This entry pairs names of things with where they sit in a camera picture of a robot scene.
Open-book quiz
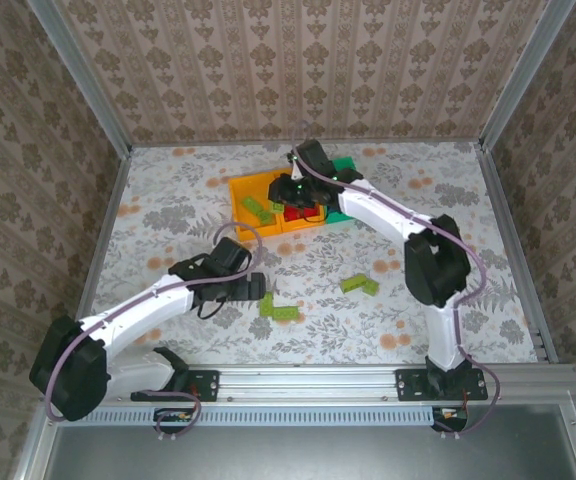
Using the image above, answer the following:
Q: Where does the green plastic bin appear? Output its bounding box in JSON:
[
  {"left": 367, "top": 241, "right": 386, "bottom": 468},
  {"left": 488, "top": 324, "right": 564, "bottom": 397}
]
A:
[{"left": 325, "top": 156, "right": 364, "bottom": 225}]

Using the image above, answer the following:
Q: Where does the grey metal panel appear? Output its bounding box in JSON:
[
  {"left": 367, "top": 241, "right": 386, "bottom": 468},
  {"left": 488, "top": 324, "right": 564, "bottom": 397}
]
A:
[{"left": 15, "top": 403, "right": 576, "bottom": 480}]

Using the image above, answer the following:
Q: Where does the black right camera cable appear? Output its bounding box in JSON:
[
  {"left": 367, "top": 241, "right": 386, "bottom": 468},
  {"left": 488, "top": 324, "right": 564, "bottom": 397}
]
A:
[{"left": 302, "top": 202, "right": 328, "bottom": 224}]

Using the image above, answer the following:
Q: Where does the black camera cable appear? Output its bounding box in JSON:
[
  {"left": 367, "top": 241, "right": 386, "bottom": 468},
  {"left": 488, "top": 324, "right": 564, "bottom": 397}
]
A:
[
  {"left": 195, "top": 297, "right": 229, "bottom": 320},
  {"left": 302, "top": 202, "right": 328, "bottom": 224}
]

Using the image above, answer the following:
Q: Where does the black left camera cable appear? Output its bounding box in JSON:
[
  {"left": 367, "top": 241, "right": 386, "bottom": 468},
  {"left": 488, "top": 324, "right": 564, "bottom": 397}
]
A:
[{"left": 195, "top": 297, "right": 229, "bottom": 320}]

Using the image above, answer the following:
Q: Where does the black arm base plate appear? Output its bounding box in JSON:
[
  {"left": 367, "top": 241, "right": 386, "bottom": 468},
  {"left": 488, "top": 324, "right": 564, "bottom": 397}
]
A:
[
  {"left": 395, "top": 368, "right": 489, "bottom": 403},
  {"left": 130, "top": 368, "right": 221, "bottom": 403}
]

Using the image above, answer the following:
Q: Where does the aluminium front rail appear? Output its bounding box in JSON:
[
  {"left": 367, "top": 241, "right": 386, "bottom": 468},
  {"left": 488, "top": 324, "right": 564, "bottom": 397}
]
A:
[{"left": 42, "top": 363, "right": 576, "bottom": 402}]

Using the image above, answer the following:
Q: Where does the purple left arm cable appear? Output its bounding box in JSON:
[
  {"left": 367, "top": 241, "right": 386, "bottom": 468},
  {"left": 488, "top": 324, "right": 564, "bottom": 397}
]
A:
[{"left": 45, "top": 222, "right": 264, "bottom": 444}]

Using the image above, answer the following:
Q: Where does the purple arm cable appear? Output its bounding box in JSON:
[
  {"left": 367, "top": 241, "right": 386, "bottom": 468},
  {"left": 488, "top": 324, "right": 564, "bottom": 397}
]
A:
[
  {"left": 45, "top": 222, "right": 264, "bottom": 444},
  {"left": 290, "top": 119, "right": 504, "bottom": 441}
]

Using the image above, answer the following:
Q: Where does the aluminium side rail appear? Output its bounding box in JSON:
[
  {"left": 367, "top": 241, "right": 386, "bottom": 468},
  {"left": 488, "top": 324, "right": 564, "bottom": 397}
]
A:
[
  {"left": 62, "top": 147, "right": 134, "bottom": 369},
  {"left": 475, "top": 142, "right": 559, "bottom": 366}
]

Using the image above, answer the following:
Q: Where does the grey slotted cable duct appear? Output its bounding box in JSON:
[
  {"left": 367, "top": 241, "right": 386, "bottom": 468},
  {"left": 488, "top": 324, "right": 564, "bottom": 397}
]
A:
[{"left": 57, "top": 405, "right": 442, "bottom": 428}]

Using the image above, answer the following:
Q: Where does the aluminium frame post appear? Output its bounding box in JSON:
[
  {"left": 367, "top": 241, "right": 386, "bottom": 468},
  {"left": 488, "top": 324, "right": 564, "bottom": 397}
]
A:
[
  {"left": 25, "top": 0, "right": 134, "bottom": 156},
  {"left": 480, "top": 0, "right": 576, "bottom": 151}
]

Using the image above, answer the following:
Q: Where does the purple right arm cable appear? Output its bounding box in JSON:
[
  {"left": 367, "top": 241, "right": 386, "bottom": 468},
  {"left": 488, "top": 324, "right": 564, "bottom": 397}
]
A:
[{"left": 290, "top": 119, "right": 504, "bottom": 441}]

